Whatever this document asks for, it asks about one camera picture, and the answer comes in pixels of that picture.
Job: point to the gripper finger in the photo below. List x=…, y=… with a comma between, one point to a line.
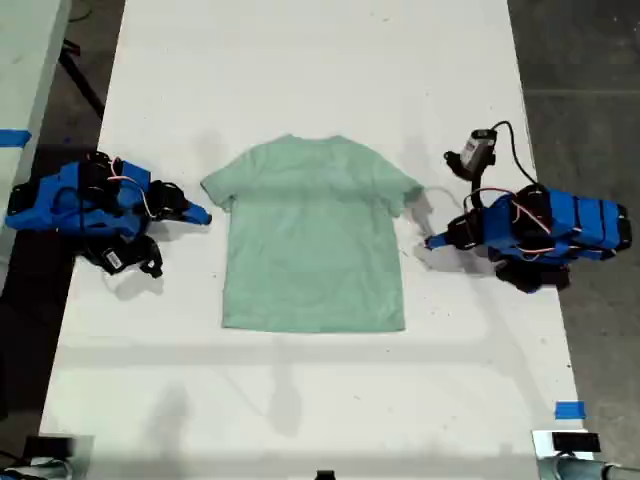
x=190, y=220
x=440, y=238
x=442, y=246
x=197, y=210

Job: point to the pale green T-shirt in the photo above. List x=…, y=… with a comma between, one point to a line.
x=310, y=240

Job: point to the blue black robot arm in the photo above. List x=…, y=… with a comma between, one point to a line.
x=55, y=200
x=575, y=220

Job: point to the black tripod leg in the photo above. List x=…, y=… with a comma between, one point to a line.
x=80, y=80

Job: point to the blue tape strip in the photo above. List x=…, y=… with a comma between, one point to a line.
x=12, y=136
x=570, y=410

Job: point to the pale side table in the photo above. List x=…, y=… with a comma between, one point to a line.
x=25, y=75

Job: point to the silver metal plate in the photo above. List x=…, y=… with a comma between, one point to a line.
x=541, y=442
x=84, y=450

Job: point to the small black box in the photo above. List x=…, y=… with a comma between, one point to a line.
x=47, y=446
x=575, y=442

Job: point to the grey metal clamp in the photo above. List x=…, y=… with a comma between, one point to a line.
x=580, y=471
x=35, y=471

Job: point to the black camera stalk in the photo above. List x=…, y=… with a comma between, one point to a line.
x=477, y=185
x=150, y=260

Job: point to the black camera box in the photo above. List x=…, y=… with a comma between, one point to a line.
x=114, y=258
x=477, y=147

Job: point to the black mount block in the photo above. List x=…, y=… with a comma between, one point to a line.
x=325, y=475

